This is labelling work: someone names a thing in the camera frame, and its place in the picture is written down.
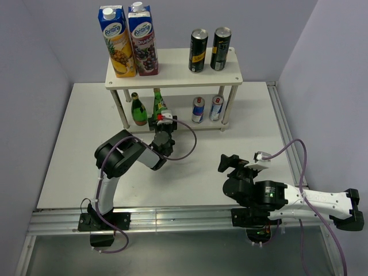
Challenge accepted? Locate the green glass bottle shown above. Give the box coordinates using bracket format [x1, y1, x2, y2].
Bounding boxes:
[152, 88, 167, 121]
[131, 92, 148, 126]

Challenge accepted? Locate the silver energy can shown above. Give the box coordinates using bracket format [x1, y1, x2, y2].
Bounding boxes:
[191, 97, 205, 123]
[209, 95, 224, 121]

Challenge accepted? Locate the black can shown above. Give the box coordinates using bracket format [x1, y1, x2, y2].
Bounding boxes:
[210, 27, 232, 71]
[189, 28, 208, 73]

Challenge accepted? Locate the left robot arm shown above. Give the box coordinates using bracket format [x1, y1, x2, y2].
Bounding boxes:
[87, 116, 177, 229]

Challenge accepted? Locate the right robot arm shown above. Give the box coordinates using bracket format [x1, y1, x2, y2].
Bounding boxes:
[218, 152, 365, 231]

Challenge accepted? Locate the white two-tier shelf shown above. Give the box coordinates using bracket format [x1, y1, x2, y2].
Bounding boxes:
[105, 47, 243, 133]

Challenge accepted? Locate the grape juice carton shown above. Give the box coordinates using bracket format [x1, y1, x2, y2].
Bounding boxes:
[128, 2, 159, 76]

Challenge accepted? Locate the pineapple juice carton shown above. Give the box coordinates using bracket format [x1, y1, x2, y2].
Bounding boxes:
[98, 5, 136, 78]

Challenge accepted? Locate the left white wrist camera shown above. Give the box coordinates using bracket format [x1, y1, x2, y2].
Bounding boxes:
[156, 110, 173, 125]

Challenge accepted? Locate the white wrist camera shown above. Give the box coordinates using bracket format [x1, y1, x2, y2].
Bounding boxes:
[245, 151, 271, 171]
[156, 110, 173, 125]

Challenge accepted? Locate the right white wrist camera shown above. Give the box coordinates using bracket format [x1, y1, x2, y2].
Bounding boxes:
[245, 151, 271, 171]

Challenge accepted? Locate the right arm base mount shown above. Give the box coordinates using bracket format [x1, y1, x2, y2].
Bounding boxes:
[231, 208, 282, 248]

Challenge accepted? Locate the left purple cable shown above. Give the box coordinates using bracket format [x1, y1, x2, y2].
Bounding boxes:
[94, 116, 198, 254]

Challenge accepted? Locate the aluminium front rail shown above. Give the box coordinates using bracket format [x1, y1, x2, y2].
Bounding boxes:
[25, 205, 330, 236]

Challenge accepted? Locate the aluminium rail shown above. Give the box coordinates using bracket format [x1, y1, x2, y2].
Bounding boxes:
[266, 82, 302, 186]
[25, 205, 330, 236]

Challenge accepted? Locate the aluminium right rail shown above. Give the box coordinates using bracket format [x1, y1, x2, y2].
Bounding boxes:
[266, 82, 302, 186]

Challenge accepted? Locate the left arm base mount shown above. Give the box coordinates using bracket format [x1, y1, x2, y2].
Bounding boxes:
[77, 212, 132, 254]

